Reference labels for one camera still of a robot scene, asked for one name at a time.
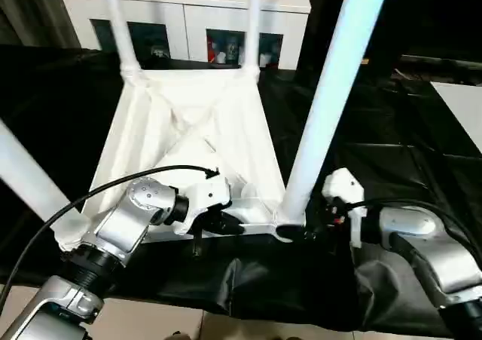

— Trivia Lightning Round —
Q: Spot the white plastic table top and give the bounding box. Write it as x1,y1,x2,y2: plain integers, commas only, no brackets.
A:
54,66,308,253

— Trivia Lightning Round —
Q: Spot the black mat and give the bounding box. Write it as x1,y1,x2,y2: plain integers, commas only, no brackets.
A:
0,44,482,335

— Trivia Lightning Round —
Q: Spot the small red white container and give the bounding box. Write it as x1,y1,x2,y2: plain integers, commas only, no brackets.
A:
209,34,227,65

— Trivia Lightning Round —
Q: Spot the white flat board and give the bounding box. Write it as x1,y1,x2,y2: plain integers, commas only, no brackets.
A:
429,81,482,155

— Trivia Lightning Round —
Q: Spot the white cabinet with glass doors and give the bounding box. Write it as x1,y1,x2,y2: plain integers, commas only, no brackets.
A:
58,0,313,69

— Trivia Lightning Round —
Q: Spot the black cabinet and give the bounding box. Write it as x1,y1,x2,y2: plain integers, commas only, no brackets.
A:
299,0,482,73

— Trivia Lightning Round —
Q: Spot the grey curtain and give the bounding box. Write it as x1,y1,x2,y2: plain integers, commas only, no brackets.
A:
0,0,82,49

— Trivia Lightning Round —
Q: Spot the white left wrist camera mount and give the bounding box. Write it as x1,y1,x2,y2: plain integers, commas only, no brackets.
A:
175,173,233,237

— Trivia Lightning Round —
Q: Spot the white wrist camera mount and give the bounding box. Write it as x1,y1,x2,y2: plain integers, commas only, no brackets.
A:
175,173,233,237
322,168,368,249

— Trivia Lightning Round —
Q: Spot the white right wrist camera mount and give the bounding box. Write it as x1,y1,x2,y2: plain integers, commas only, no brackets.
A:
322,168,368,249

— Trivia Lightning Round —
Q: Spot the black left wrist camera cable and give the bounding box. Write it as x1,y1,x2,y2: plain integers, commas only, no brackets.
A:
0,165,220,311

